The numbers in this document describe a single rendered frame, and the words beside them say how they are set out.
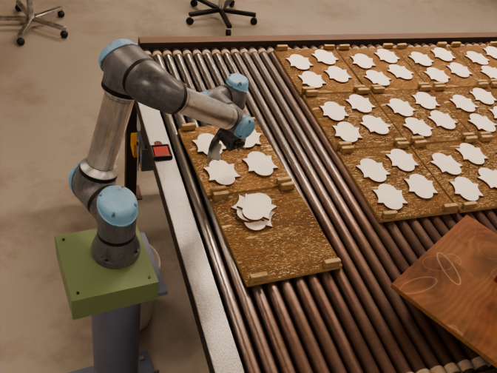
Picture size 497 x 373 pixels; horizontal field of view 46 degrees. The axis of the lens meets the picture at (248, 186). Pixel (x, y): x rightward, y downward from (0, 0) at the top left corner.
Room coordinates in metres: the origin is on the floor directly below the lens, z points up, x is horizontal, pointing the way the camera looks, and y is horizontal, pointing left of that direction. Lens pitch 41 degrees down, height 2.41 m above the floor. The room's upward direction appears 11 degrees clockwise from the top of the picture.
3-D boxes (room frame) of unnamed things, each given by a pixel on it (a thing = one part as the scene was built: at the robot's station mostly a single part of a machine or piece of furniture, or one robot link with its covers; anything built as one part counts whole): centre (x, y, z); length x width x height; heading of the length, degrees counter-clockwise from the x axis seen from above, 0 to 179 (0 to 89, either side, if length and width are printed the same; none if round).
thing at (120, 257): (1.22, 0.37, 1.01); 0.15 x 0.15 x 0.10
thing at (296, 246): (1.48, -0.12, 0.93); 0.41 x 0.35 x 0.02; 28
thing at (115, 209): (1.23, 0.37, 1.13); 0.13 x 0.12 x 0.14; 48
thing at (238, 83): (1.70, 0.11, 1.32); 0.09 x 0.08 x 0.11; 138
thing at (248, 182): (1.85, 0.08, 0.93); 0.41 x 0.35 x 0.02; 28
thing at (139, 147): (1.97, 0.45, 0.77); 0.14 x 0.11 x 0.18; 25
